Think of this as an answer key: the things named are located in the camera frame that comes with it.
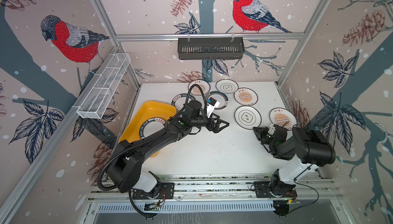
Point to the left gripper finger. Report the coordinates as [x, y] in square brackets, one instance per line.
[220, 125]
[214, 117]

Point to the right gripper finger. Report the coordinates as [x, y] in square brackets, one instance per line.
[262, 130]
[259, 136]

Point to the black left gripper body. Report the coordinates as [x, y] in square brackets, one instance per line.
[206, 122]

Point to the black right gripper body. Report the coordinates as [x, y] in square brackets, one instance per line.
[265, 137]

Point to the white black motif plate front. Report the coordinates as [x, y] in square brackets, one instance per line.
[247, 117]

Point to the white black motif plate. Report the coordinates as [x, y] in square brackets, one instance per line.
[247, 117]
[227, 86]

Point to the orange sunburst plate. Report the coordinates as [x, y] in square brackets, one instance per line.
[283, 118]
[246, 96]
[203, 86]

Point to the green rim plate front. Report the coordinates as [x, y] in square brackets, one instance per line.
[151, 126]

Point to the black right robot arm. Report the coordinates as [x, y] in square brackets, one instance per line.
[304, 151]

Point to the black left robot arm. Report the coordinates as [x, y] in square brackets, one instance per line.
[123, 171]

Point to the yellow plastic bin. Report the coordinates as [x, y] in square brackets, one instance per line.
[149, 109]

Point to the red green rim plate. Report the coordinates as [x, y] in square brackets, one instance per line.
[219, 97]

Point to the white black motif plate back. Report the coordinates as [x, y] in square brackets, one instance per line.
[227, 86]

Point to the green rim plate back left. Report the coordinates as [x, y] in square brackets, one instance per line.
[178, 101]

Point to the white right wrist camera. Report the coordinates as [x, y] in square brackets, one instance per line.
[271, 129]

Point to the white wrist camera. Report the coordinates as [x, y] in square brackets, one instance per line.
[212, 105]
[271, 129]

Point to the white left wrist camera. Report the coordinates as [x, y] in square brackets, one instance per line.
[212, 105]

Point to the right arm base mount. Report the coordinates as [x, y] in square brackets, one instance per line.
[274, 190]

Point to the aluminium rail bed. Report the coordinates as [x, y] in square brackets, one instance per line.
[244, 187]

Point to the black hanging wire basket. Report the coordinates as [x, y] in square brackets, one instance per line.
[222, 48]

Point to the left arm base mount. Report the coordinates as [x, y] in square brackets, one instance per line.
[161, 191]

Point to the white mesh wire shelf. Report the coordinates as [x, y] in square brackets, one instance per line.
[100, 95]

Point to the aluminium frame crossbar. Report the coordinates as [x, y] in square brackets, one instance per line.
[245, 36]

